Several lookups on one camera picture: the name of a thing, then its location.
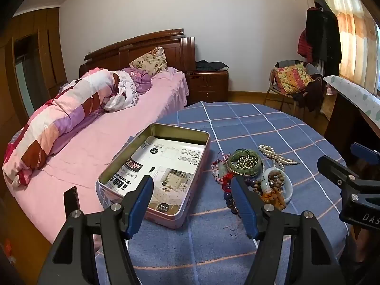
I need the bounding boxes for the pink metal tin box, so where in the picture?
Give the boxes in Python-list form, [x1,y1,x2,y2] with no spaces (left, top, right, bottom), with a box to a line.
[95,123,211,230]

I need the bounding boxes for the blue plaid tablecloth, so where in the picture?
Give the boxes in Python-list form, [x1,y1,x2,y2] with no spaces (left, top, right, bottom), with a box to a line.
[95,101,351,285]

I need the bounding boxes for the pink bead red string bracelet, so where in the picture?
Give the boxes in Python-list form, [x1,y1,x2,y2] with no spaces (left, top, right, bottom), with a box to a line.
[211,151,235,185]

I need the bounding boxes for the dark wooden desk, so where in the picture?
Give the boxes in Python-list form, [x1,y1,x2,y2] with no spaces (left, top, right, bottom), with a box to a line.
[323,90,380,167]

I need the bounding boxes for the hanging black coat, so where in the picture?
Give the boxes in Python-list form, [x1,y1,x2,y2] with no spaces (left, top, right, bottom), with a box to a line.
[306,0,342,72]

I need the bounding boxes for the printed paper sheet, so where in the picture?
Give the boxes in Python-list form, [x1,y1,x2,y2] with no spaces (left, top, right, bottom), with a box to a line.
[117,137,206,215]

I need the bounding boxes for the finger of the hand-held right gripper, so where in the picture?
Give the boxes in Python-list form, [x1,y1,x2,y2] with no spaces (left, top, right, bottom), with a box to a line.
[350,142,380,164]
[316,155,369,192]

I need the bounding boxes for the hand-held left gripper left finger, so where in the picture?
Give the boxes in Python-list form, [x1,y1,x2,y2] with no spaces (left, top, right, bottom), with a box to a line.
[38,175,155,285]

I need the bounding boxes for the hanging red jacket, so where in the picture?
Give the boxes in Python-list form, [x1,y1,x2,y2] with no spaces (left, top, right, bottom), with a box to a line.
[298,30,315,63]

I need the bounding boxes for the pale patterned desk cover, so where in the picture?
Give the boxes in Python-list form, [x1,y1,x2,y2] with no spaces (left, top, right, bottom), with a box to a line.
[323,75,380,120]

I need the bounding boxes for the purple blanket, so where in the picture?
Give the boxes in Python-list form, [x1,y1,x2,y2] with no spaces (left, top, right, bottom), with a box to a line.
[122,67,153,95]

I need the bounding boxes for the orange patterned curtain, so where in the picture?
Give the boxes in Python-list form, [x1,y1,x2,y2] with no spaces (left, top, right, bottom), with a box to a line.
[309,0,379,87]

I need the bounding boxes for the white floral cloth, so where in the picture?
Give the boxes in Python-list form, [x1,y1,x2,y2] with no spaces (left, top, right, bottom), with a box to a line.
[104,71,139,113]

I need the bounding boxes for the gold bead chain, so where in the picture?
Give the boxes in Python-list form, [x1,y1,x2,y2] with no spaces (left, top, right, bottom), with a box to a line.
[234,154,259,170]

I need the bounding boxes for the green jade bangle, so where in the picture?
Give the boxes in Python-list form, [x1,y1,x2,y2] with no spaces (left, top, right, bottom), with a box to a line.
[228,150,264,176]

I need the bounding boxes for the pink patchwork quilt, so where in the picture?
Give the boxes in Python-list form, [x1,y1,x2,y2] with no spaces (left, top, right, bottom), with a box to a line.
[1,68,120,187]

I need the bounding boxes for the brown wooden wardrobe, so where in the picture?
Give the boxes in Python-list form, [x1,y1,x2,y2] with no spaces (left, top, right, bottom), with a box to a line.
[0,6,67,185]

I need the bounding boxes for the dark wooden nightstand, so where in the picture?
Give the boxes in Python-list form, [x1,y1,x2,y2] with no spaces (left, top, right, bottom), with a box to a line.
[185,70,230,107]

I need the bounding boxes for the bed with pink sheet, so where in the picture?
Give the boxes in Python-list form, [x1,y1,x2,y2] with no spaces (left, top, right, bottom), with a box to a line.
[12,65,190,244]

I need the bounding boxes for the dark clothes on chair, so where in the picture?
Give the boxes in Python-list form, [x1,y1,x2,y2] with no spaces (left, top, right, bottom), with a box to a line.
[292,79,326,112]

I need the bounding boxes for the colourful patchwork cushion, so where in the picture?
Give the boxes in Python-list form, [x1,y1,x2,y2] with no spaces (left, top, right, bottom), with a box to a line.
[273,62,314,95]

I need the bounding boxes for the dark wooden headboard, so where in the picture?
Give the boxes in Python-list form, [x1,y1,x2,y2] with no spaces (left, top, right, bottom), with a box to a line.
[79,29,196,78]

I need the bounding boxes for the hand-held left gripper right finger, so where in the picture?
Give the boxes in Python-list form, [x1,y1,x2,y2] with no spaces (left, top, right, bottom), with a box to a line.
[230,176,346,285]

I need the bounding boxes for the dark folded clothes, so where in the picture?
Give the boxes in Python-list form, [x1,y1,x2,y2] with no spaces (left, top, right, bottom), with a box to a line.
[195,60,229,72]

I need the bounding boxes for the brown wooden bead bracelet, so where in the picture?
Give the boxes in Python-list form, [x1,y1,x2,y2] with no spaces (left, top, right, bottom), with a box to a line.
[252,172,287,212]

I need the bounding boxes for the white jade bangle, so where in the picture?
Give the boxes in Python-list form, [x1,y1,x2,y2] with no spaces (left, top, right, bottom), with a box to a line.
[263,167,294,204]

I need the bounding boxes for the pearl necklace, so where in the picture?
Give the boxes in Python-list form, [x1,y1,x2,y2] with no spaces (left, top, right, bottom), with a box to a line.
[258,144,300,173]

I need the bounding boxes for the floral pillow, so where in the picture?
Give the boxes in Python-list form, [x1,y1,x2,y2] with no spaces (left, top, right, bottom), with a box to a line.
[128,47,169,76]

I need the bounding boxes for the metal chair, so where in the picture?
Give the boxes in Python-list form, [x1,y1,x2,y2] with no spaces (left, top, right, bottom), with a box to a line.
[264,61,325,117]

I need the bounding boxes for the dark purple bead bracelet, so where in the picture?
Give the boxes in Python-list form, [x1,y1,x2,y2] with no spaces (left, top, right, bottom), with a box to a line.
[221,181,242,215]

